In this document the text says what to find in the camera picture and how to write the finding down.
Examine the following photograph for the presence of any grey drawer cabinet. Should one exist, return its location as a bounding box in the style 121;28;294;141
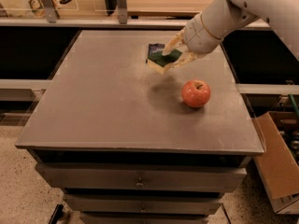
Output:
17;31;263;224

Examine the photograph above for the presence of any green cable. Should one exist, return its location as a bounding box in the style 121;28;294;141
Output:
288;93;299;120

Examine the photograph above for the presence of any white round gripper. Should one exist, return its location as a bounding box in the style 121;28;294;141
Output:
162;12;223;68

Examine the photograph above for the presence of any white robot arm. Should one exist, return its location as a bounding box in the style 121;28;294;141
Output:
163;0;299;66

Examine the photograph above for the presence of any colourful printed bag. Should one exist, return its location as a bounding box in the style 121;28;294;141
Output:
0;0;62;19

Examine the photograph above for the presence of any cardboard box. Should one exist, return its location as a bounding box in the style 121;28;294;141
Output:
254;111;299;215

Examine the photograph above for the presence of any black snack packet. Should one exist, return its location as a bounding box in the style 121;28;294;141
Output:
148;43;164;63

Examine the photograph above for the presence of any middle grey drawer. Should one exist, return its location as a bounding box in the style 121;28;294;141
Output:
64;194;221;216

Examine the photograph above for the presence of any top grey drawer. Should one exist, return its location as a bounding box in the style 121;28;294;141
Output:
36;163;247;193

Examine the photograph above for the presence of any green and yellow sponge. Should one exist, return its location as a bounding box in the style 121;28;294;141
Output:
148;49;182;75

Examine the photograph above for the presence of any red apple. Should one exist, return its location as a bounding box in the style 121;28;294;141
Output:
181;80;211;108

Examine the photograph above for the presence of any grey drawer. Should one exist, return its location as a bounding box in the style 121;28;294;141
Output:
36;163;247;193
64;194;221;216

